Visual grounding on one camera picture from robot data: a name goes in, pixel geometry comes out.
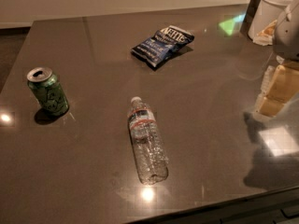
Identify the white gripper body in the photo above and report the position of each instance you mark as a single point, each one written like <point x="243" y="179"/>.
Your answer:
<point x="288" y="36"/>

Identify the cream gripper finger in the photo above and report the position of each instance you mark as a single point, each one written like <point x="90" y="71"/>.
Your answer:
<point x="284" y="83"/>
<point x="270" y="107"/>

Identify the clear plastic water bottle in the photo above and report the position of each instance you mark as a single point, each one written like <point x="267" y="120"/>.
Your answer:
<point x="147" y="143"/>

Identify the large white lidded container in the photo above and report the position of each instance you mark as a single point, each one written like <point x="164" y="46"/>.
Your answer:
<point x="264" y="20"/>

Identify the blue chips bag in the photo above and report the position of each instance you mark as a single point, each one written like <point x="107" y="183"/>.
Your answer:
<point x="162" y="45"/>

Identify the green soda can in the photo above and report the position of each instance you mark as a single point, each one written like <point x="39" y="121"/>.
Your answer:
<point x="47" y="89"/>

